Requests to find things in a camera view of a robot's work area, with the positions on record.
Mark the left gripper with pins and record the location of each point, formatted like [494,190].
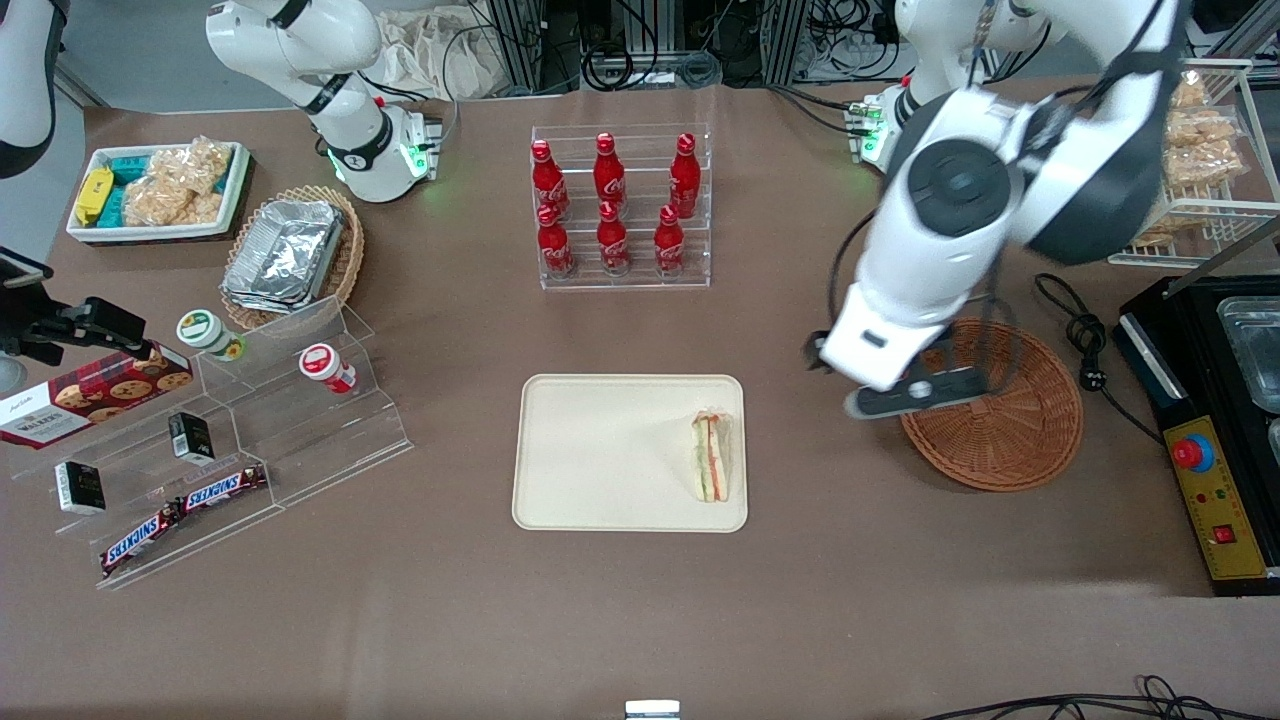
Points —
[811,349]

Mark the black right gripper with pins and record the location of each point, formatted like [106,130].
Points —
[62,327]

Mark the triangle sandwich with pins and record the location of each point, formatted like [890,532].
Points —
[712,455]

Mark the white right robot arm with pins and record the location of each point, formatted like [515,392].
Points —
[350,140]

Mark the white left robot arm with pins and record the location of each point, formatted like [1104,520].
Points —
[960,180]

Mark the round brown wicker basket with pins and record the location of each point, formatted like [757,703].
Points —
[1030,430]

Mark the beige rectangular tray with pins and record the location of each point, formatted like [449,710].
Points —
[610,455]

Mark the oval light wicker basket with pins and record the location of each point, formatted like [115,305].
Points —
[348,265]

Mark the red cookie box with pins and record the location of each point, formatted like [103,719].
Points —
[90,400]

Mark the green lid white cup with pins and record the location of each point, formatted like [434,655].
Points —
[203,330]

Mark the white rectangular snack bin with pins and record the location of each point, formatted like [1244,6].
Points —
[150,232]

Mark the teal snack pack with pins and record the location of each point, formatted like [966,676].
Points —
[128,168]
[113,208]

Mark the clear bag of rice crackers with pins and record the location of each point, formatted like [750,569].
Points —
[160,205]
[200,165]

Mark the yellow snack pack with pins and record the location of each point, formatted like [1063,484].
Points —
[93,195]

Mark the small black box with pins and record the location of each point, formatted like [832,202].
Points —
[190,437]
[80,487]

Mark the stacked aluminium foil containers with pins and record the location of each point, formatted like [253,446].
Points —
[285,255]

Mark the red cola bottle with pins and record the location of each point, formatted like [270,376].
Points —
[669,245]
[555,245]
[548,180]
[609,175]
[685,180]
[613,242]

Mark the clear acrylic bottle rack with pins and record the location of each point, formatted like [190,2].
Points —
[640,285]

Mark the snickers chocolate bar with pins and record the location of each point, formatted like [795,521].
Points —
[222,488]
[140,542]

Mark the red lid white cup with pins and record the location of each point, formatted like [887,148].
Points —
[322,365]

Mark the clear acrylic stepped display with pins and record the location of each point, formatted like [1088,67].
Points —
[300,440]

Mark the clear bag of fried snacks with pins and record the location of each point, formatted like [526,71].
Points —
[1200,128]
[1155,232]
[1205,163]
[1190,93]

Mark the black countertop appliance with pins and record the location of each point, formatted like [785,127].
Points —
[1190,340]

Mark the white cloth bag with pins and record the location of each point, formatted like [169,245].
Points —
[430,50]

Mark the yellow control box red button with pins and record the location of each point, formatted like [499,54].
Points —
[1225,520]

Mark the aluminium frame profile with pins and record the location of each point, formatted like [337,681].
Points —
[525,45]

